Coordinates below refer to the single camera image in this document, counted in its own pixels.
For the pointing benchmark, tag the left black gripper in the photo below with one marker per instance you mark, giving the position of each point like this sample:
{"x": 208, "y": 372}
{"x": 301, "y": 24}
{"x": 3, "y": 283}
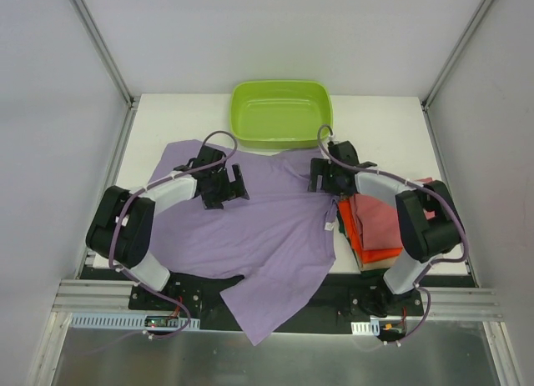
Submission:
{"x": 225, "y": 190}

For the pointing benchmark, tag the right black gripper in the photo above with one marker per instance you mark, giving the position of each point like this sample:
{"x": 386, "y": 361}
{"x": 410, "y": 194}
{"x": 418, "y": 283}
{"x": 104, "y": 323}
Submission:
{"x": 321, "y": 177}

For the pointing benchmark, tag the purple t shirt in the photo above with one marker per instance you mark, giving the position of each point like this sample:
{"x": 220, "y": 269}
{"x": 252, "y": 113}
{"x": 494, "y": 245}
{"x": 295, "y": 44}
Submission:
{"x": 278, "y": 241}

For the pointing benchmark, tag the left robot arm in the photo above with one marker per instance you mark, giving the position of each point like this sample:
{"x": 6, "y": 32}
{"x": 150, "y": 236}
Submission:
{"x": 122, "y": 226}

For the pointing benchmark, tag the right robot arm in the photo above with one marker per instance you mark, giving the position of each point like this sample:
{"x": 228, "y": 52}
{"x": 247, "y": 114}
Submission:
{"x": 428, "y": 221}

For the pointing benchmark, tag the pink folded t shirt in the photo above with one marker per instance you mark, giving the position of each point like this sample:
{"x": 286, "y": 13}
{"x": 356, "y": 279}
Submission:
{"x": 376, "y": 223}

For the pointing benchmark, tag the green plastic basin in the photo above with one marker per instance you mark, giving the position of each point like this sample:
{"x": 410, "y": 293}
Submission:
{"x": 280, "y": 114}

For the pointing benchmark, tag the orange folded t shirt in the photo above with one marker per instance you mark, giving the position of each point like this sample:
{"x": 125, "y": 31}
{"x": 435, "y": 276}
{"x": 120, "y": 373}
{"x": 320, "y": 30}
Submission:
{"x": 366, "y": 256}

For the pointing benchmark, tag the beige folded t shirt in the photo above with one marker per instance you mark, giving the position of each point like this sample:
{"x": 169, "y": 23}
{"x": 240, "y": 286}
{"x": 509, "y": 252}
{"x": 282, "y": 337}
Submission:
{"x": 378, "y": 265}

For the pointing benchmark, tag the dark green folded t shirt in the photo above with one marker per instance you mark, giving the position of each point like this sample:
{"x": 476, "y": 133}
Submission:
{"x": 355, "y": 255}

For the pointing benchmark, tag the right controller board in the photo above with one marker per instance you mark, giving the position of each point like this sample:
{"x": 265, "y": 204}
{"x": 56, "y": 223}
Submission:
{"x": 368, "y": 337}

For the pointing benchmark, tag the controller board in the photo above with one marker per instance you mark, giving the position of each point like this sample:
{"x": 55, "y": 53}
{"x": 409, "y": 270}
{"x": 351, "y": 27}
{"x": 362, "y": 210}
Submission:
{"x": 134, "y": 322}
{"x": 368, "y": 337}

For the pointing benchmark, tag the left controller board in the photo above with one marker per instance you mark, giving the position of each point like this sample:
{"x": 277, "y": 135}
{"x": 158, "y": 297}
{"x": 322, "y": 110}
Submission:
{"x": 134, "y": 322}

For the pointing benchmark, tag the left aluminium frame post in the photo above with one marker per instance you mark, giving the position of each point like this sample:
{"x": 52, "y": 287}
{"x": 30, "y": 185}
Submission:
{"x": 101, "y": 48}

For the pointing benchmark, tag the aluminium frame post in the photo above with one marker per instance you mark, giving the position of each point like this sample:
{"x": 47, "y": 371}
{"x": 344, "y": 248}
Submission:
{"x": 475, "y": 21}
{"x": 101, "y": 48}

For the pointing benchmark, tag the right aluminium frame post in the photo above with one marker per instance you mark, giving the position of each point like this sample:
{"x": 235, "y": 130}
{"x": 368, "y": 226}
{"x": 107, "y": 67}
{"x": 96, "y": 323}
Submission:
{"x": 475, "y": 21}

